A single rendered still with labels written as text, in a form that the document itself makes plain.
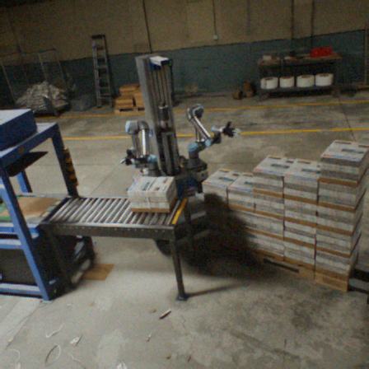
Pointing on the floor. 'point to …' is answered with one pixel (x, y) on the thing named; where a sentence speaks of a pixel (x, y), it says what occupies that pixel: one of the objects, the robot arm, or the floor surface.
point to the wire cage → (34, 98)
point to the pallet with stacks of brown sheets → (129, 99)
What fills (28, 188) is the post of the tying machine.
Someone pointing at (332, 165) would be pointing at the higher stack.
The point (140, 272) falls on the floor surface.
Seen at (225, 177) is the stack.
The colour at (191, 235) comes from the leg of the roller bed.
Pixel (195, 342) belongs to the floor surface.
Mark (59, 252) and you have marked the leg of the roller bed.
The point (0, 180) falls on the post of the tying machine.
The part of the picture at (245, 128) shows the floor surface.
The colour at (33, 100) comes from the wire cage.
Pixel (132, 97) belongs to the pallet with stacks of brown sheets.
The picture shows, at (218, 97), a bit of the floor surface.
